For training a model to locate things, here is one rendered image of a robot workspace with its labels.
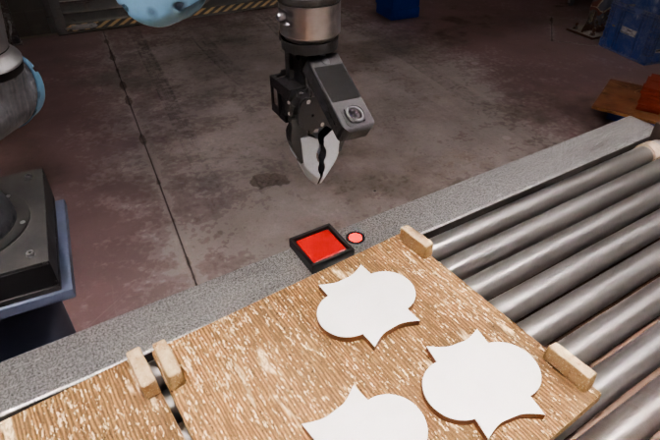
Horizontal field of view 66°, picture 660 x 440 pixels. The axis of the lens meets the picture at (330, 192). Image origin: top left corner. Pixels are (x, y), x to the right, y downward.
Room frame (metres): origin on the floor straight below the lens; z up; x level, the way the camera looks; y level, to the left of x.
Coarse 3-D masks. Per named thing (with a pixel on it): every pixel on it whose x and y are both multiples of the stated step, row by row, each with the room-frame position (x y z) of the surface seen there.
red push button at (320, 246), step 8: (320, 232) 0.64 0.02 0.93; (328, 232) 0.64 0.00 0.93; (304, 240) 0.62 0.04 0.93; (312, 240) 0.62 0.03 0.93; (320, 240) 0.62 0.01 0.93; (328, 240) 0.62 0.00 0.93; (336, 240) 0.62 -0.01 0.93; (304, 248) 0.60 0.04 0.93; (312, 248) 0.60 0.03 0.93; (320, 248) 0.60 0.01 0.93; (328, 248) 0.60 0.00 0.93; (336, 248) 0.60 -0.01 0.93; (344, 248) 0.60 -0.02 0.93; (312, 256) 0.58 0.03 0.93; (320, 256) 0.58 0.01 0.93; (328, 256) 0.58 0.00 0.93
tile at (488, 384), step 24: (480, 336) 0.42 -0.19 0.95; (432, 360) 0.39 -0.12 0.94; (456, 360) 0.38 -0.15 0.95; (480, 360) 0.38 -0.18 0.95; (504, 360) 0.38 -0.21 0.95; (528, 360) 0.38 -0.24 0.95; (432, 384) 0.35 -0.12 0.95; (456, 384) 0.35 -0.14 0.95; (480, 384) 0.35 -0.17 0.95; (504, 384) 0.35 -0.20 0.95; (528, 384) 0.35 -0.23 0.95; (432, 408) 0.32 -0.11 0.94; (456, 408) 0.32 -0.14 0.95; (480, 408) 0.32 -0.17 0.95; (504, 408) 0.32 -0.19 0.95; (528, 408) 0.32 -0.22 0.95; (480, 432) 0.30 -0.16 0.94
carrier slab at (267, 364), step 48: (288, 288) 0.51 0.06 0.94; (432, 288) 0.51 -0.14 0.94; (192, 336) 0.43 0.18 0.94; (240, 336) 0.43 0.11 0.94; (288, 336) 0.43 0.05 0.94; (432, 336) 0.43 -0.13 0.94; (528, 336) 0.43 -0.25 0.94; (192, 384) 0.36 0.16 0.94; (240, 384) 0.36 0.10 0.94; (288, 384) 0.36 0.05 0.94; (336, 384) 0.36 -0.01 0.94; (384, 384) 0.36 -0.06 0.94; (192, 432) 0.30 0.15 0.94; (240, 432) 0.30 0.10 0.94; (288, 432) 0.30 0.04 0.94; (432, 432) 0.30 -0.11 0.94; (528, 432) 0.30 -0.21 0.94
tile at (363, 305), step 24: (360, 264) 0.55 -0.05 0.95; (336, 288) 0.50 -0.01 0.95; (360, 288) 0.50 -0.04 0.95; (384, 288) 0.50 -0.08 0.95; (408, 288) 0.50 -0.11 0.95; (336, 312) 0.46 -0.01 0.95; (360, 312) 0.46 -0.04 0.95; (384, 312) 0.46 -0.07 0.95; (408, 312) 0.46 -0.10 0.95; (336, 336) 0.42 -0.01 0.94; (360, 336) 0.42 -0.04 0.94; (384, 336) 0.42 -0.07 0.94
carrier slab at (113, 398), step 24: (96, 384) 0.36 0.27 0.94; (120, 384) 0.36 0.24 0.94; (48, 408) 0.33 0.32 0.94; (72, 408) 0.33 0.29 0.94; (96, 408) 0.33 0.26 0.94; (120, 408) 0.33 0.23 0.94; (144, 408) 0.33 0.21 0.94; (168, 408) 0.33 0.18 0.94; (0, 432) 0.30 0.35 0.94; (24, 432) 0.30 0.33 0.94; (48, 432) 0.30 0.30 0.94; (72, 432) 0.30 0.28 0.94; (96, 432) 0.30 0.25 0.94; (120, 432) 0.30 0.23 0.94; (144, 432) 0.30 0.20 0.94; (168, 432) 0.30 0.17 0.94
